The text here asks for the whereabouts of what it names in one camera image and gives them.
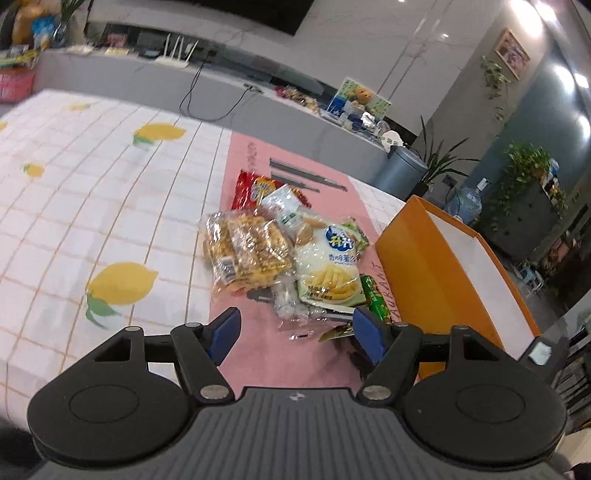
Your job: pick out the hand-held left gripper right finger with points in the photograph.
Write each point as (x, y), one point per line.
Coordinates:
(369, 334)

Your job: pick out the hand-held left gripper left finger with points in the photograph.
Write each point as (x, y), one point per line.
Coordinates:
(226, 333)

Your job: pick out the small yellow dark packet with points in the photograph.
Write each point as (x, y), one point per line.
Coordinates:
(339, 331)

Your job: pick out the green snack tube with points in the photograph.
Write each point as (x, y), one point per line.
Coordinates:
(374, 295)

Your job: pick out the small clear white snack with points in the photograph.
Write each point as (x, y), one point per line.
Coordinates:
(288, 300)

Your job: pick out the white fries snack packet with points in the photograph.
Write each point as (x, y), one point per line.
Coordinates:
(323, 263)

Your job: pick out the clear packet of golden snacks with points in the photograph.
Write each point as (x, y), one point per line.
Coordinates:
(244, 249)

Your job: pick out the orange cardboard box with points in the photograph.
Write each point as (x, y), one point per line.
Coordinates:
(425, 258)

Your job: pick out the clear packet of white snacks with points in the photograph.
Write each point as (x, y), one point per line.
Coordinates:
(281, 205)

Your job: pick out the red snack packet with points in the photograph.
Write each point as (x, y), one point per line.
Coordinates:
(244, 189)

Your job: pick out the pile of snacks on console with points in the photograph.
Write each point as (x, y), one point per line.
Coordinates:
(298, 97)

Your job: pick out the small plastic stools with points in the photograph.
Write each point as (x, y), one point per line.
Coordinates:
(531, 274)

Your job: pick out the grey drawer cabinet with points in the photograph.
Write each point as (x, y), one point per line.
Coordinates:
(531, 226)

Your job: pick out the grey trash can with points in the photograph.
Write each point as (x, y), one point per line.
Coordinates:
(397, 175)

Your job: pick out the blue water bottle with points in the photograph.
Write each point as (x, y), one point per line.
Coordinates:
(468, 203)

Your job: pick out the toys on cabinet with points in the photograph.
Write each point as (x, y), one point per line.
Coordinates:
(551, 175)

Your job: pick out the pink mat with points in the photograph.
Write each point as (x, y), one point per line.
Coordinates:
(249, 152)

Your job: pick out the lemon print cloth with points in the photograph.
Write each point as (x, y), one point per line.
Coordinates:
(92, 207)

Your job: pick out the long leaf potted plant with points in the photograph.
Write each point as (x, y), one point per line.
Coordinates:
(438, 161)

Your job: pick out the ivy plant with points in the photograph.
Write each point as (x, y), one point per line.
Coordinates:
(521, 166)

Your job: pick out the white cap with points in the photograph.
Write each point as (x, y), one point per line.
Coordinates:
(392, 138)

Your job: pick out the pile of blue packets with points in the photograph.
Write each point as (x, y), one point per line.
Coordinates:
(355, 120)

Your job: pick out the bear print gift box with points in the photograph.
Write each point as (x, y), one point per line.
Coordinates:
(364, 94)

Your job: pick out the small black device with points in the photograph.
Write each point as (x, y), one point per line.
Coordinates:
(254, 87)

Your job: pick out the hanging ivy vine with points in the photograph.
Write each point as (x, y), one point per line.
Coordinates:
(496, 83)

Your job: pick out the white router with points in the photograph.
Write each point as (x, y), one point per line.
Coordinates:
(173, 62)

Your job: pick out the grey television console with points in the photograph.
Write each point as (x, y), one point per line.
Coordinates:
(115, 78)

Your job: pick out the flat black box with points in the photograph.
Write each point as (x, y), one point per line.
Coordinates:
(148, 54)

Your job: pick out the framed picture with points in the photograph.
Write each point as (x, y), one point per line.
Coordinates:
(512, 53)

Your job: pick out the yellow paper pad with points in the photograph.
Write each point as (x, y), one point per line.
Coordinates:
(115, 51)

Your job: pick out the small pink box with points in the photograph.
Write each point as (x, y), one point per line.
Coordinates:
(116, 39)

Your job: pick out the open magazine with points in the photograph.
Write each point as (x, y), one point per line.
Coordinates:
(81, 50)

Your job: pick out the black television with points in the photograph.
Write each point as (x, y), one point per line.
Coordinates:
(207, 11)

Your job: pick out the pink basket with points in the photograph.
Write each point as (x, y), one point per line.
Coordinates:
(16, 87)

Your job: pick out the green plant in glass vase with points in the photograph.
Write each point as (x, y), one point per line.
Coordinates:
(67, 18)

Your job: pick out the blue snack bag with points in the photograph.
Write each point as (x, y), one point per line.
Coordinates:
(41, 32)

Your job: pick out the orange vase with dried flowers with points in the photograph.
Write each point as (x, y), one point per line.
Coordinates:
(23, 21)

